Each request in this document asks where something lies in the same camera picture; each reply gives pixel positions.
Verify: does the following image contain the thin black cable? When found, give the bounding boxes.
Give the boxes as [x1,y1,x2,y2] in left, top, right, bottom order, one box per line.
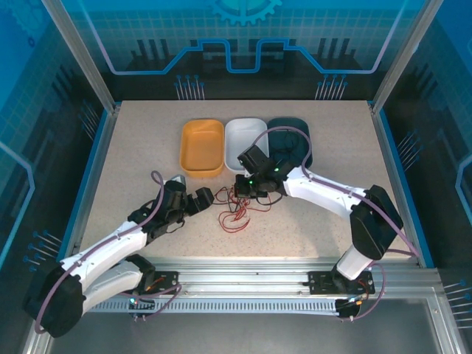
[226,186,255,215]
[274,128,307,156]

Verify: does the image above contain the thin red cable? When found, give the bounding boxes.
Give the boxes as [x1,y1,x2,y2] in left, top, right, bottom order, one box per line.
[215,186,240,204]
[219,208,252,235]
[235,198,276,222]

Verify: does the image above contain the white plastic bin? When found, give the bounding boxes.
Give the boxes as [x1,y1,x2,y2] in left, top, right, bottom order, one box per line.
[223,117,268,174]

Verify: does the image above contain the teal plastic bin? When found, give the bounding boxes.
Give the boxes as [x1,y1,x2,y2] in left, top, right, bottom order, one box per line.
[265,116,315,170]

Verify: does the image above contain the orange plastic bin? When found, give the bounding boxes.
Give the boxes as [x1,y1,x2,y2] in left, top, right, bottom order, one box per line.
[178,117,225,179]

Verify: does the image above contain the small circuit board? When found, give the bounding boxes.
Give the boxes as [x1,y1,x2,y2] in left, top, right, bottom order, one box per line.
[336,293,370,322]
[127,296,158,322]

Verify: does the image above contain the grey metal base sheet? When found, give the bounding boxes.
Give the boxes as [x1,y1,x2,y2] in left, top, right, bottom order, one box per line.
[21,298,462,354]

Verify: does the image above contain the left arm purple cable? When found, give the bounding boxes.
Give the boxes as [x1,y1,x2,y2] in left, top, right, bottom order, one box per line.
[34,170,184,335]

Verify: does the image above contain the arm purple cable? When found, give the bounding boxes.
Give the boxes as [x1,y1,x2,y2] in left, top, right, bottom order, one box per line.
[34,170,184,335]
[255,125,420,322]

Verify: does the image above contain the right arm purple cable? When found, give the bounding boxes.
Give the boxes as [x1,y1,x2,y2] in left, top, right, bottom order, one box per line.
[255,125,420,322]

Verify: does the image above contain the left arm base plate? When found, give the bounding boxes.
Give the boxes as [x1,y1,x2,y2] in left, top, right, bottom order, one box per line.
[142,271,181,296]

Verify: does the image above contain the aluminium side rail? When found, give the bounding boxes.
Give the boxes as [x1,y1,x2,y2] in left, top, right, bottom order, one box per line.
[368,103,436,268]
[60,105,122,259]

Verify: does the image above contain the aluminium mounting rail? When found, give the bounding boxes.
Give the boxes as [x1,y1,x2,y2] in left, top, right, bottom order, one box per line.
[73,256,442,300]

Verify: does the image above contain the slotted cable duct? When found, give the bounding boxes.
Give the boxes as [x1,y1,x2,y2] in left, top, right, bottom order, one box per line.
[79,296,357,316]

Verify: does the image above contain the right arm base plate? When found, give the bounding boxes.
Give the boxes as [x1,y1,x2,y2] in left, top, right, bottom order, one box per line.
[308,270,376,296]

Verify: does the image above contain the aluminium frame post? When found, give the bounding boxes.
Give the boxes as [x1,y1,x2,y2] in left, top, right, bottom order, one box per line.
[39,0,121,114]
[370,0,443,114]

